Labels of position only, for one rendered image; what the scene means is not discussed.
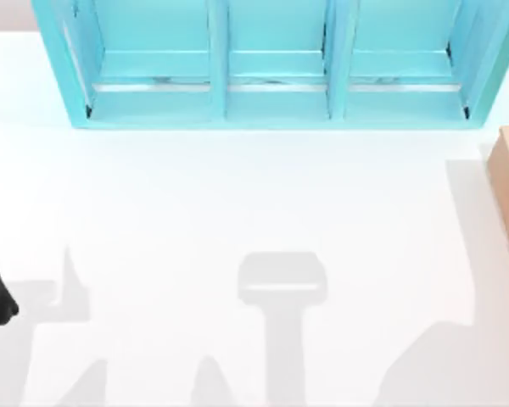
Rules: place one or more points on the light blue rack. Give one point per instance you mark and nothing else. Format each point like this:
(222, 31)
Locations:
(275, 108)

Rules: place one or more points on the salmon-coloured shallow box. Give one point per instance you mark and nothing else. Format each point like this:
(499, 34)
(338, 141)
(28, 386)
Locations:
(505, 178)

